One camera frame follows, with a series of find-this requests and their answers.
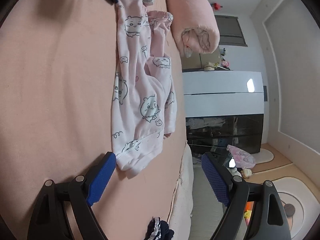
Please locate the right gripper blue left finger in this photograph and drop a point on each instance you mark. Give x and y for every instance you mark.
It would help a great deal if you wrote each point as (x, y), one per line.
(49, 219)

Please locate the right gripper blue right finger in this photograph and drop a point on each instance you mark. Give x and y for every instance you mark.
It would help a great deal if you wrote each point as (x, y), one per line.
(268, 219)

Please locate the navy silver striped garment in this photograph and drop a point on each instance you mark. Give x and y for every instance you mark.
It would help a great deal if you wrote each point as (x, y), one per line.
(159, 230)

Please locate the pink cartoon print pajama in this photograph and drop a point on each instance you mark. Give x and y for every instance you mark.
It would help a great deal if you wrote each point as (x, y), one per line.
(144, 104)

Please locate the round white floor mat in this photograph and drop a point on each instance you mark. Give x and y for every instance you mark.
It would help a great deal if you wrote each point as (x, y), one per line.
(302, 200)

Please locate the pink patterned bag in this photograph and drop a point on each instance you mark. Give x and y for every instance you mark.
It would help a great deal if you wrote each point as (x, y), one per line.
(242, 158)

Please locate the peach bed sheet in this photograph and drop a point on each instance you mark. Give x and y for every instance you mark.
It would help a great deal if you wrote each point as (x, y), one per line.
(58, 59)

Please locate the beige mattress pad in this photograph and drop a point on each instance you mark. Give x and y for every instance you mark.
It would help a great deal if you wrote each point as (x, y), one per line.
(179, 219)

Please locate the rolled pink blanket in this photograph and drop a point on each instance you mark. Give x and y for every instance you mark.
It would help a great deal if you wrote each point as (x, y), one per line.
(194, 26)

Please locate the white black cabinet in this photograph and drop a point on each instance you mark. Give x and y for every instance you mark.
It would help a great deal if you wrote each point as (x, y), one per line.
(223, 108)

